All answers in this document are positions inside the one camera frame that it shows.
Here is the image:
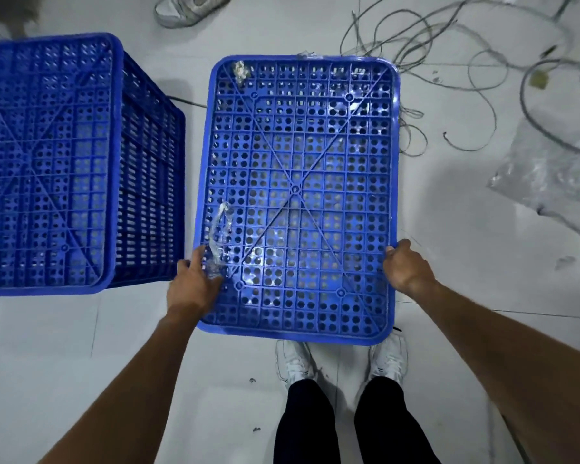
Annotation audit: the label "person's white left shoe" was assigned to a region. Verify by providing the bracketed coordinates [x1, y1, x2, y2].
[275, 339, 318, 390]

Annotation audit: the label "person's right hand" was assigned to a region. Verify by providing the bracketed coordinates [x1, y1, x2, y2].
[383, 239, 437, 295]

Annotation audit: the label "person's white right shoe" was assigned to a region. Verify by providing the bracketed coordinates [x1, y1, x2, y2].
[367, 333, 409, 387]

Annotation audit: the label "tangle of thin grey wires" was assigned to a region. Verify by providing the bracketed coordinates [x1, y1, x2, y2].
[340, 0, 577, 158]

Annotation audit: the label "person's left forearm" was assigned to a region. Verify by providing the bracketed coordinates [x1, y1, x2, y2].
[39, 308, 205, 464]

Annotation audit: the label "tall blue plastic crate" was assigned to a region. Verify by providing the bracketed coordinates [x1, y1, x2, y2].
[0, 33, 186, 297]

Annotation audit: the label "clear plastic bag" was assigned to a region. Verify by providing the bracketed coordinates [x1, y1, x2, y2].
[487, 118, 580, 239]

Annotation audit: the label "person's black trousers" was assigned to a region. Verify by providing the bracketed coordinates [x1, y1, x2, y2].
[273, 377, 441, 464]

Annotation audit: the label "person's right forearm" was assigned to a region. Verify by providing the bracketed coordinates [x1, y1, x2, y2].
[400, 279, 580, 464]

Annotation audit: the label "blue perforated plastic crate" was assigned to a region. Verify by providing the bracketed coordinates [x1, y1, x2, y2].
[193, 54, 401, 346]

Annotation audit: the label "clear plastic tape strip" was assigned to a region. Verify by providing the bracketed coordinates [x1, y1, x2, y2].
[204, 202, 236, 281]

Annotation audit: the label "person's left hand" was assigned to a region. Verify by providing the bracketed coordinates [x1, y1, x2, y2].
[167, 245, 224, 324]

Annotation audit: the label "thick grey cable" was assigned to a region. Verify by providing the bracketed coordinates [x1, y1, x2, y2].
[519, 57, 580, 161]

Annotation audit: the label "person's white shoe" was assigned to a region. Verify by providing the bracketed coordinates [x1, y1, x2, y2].
[367, 333, 409, 387]
[275, 339, 318, 390]

